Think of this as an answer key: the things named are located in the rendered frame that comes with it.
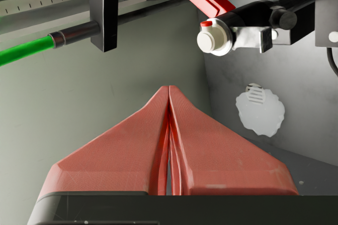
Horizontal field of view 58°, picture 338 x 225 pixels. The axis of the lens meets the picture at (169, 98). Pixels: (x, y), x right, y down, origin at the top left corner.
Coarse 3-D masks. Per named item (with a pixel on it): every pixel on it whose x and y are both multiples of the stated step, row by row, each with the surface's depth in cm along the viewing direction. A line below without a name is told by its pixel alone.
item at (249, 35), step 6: (234, 30) 21; (240, 30) 21; (246, 30) 20; (252, 30) 20; (258, 30) 20; (240, 36) 21; (246, 36) 21; (252, 36) 20; (258, 36) 20; (234, 42) 22; (240, 42) 21; (246, 42) 21; (252, 42) 21; (258, 42) 20; (234, 48) 22
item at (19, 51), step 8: (56, 32) 34; (40, 40) 33; (48, 40) 33; (56, 40) 34; (16, 48) 31; (24, 48) 32; (32, 48) 32; (40, 48) 33; (48, 48) 34; (56, 48) 34; (0, 56) 30; (8, 56) 31; (16, 56) 31; (24, 56) 32; (0, 64) 30
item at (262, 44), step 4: (268, 28) 19; (260, 32) 19; (264, 32) 19; (268, 32) 19; (260, 36) 19; (264, 36) 19; (268, 36) 19; (260, 40) 19; (264, 40) 19; (268, 40) 19; (260, 44) 19; (264, 44) 19; (268, 44) 19; (260, 48) 19; (264, 48) 19; (268, 48) 20; (264, 52) 19
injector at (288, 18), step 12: (264, 0) 25; (276, 0) 26; (288, 0) 27; (300, 0) 28; (312, 0) 30; (228, 12) 23; (240, 12) 23; (252, 12) 23; (264, 12) 24; (276, 12) 24; (288, 12) 23; (228, 24) 21; (240, 24) 22; (252, 24) 23; (264, 24) 24; (276, 24) 23; (288, 24) 23; (228, 36) 21; (228, 48) 22
